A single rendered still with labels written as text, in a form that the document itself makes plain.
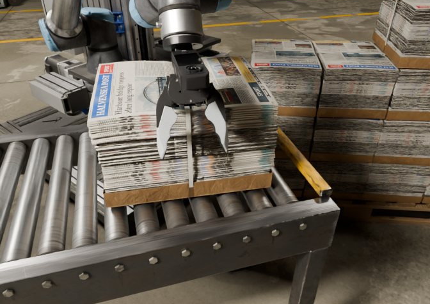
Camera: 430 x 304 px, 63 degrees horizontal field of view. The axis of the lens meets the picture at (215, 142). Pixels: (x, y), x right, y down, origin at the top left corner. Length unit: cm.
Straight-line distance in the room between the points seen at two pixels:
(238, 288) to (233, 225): 90
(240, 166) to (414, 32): 98
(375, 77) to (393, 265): 86
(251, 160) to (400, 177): 120
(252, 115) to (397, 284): 127
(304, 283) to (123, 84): 66
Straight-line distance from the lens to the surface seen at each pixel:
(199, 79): 54
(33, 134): 117
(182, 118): 69
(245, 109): 70
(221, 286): 164
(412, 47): 158
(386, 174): 185
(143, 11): 74
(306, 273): 96
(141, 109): 70
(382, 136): 172
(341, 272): 177
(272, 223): 77
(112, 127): 69
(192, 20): 63
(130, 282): 78
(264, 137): 75
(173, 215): 78
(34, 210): 90
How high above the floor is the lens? 135
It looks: 33 degrees down
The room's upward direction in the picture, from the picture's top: straight up
